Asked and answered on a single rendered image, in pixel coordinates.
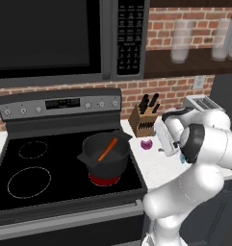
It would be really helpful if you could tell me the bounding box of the black and grey stove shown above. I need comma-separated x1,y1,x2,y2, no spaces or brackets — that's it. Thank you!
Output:
0,87,149,246

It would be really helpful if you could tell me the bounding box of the white wall socket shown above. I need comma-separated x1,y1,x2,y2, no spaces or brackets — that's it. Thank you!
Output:
192,75,207,91

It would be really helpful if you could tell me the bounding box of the silver toaster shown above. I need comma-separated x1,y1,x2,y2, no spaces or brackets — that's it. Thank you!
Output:
183,93,225,113

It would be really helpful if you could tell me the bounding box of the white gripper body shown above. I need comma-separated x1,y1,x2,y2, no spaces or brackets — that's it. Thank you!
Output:
154,119,180,158

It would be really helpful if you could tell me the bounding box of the wooden knife block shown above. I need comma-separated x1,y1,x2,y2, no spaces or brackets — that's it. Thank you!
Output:
128,92,161,138

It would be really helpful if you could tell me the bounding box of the orange carrot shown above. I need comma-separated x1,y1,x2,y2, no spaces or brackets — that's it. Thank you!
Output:
97,137,118,162

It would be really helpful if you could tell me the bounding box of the black microwave oven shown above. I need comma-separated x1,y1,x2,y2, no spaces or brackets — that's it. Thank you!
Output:
0,0,151,88

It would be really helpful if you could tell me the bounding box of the dark grey fridge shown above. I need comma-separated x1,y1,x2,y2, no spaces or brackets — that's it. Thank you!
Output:
209,72,232,131

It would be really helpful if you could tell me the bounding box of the dark grey pot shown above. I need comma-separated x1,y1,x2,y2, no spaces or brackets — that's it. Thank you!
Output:
76,129,134,180

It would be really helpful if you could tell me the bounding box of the grey microwave door handle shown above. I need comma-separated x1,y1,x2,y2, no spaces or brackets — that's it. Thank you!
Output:
100,0,114,81

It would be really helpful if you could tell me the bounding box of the grey oven door handle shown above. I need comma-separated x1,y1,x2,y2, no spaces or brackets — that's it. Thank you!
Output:
0,199,144,235

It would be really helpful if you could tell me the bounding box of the dark grey cupboard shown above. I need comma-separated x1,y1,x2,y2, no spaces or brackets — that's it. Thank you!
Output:
177,178,232,246

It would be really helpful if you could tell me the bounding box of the dark wooden shelf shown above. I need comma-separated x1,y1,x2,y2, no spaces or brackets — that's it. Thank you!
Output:
143,47,232,80

